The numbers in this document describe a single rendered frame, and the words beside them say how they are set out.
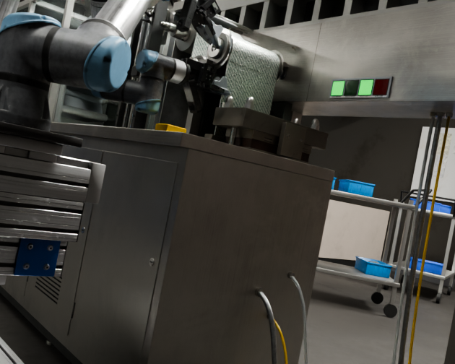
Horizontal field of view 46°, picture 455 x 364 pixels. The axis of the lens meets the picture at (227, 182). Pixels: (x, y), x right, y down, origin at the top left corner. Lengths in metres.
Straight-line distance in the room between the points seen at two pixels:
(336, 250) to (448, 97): 5.47
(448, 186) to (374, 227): 1.11
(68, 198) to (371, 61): 1.13
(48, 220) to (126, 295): 0.57
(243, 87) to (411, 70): 0.57
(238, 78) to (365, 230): 5.69
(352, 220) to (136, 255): 5.72
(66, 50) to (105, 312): 0.94
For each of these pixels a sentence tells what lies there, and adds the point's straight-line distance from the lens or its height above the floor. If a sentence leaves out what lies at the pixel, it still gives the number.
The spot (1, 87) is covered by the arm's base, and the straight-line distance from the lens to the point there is 1.17.
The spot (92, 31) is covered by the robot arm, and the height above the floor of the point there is 1.04.
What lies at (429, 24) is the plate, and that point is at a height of 1.38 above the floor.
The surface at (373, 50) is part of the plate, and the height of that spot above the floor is 1.31.
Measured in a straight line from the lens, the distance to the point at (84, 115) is 2.75.
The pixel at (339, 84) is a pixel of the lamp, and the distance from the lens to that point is 1.94.
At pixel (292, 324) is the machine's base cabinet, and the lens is 1.92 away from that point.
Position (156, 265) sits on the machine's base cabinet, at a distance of 1.55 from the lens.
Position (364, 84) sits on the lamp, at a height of 1.19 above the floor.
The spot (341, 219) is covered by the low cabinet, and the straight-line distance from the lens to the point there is 7.00.
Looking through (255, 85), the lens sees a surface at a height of 1.15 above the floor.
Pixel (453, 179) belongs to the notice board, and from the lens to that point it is 7.72.
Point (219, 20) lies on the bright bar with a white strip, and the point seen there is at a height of 1.44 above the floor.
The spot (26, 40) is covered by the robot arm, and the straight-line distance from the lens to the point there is 1.17.
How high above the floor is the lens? 0.78
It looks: level
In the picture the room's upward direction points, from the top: 11 degrees clockwise
